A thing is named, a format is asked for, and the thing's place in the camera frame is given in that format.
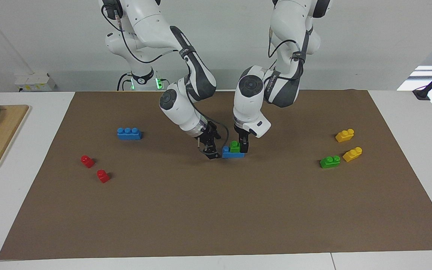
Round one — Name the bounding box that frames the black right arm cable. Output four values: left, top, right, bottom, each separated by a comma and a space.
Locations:
101, 0, 230, 156

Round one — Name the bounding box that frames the brown table mat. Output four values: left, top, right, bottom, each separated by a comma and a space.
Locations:
0, 89, 432, 261

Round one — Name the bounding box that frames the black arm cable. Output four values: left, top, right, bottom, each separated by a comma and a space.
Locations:
267, 29, 307, 81
101, 0, 230, 156

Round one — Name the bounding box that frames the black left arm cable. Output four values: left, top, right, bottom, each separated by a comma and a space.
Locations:
267, 29, 307, 81

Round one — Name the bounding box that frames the blue three-stud toy block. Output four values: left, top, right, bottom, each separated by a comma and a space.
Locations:
222, 145, 246, 159
117, 127, 143, 141

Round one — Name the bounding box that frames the black base cable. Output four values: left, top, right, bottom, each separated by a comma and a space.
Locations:
117, 73, 133, 92

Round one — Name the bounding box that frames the yellow two-stud toy block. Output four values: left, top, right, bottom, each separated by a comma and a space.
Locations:
342, 147, 363, 163
335, 129, 355, 143

